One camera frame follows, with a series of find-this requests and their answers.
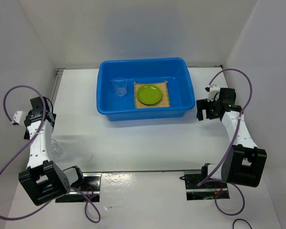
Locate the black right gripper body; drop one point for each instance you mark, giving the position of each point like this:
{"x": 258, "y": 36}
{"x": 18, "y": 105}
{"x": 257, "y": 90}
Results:
{"x": 214, "y": 104}

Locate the bamboo placemat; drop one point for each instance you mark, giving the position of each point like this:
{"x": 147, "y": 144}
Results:
{"x": 164, "y": 102}

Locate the green plastic plate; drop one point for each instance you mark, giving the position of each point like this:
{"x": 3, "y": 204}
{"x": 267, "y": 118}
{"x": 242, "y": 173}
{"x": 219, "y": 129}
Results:
{"x": 149, "y": 94}

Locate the clear plastic cup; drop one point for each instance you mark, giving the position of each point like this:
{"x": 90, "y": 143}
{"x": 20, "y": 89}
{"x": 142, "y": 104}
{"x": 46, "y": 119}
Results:
{"x": 56, "y": 149}
{"x": 120, "y": 85}

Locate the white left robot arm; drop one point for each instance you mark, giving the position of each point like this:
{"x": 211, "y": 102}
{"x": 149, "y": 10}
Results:
{"x": 43, "y": 180}

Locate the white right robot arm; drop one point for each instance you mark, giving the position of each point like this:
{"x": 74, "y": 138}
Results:
{"x": 244, "y": 161}

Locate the blue plastic bin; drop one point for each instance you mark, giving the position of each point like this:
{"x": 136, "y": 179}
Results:
{"x": 121, "y": 108}

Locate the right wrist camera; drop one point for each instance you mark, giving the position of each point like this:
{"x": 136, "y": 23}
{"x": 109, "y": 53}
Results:
{"x": 213, "y": 92}

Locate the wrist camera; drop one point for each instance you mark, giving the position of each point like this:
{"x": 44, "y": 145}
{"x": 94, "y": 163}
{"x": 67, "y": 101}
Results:
{"x": 213, "y": 92}
{"x": 18, "y": 118}

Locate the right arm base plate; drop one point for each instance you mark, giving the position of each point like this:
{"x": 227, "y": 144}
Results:
{"x": 207, "y": 191}

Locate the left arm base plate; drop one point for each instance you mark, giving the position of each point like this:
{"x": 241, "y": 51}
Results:
{"x": 91, "y": 188}

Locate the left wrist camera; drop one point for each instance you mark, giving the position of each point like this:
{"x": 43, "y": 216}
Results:
{"x": 18, "y": 118}

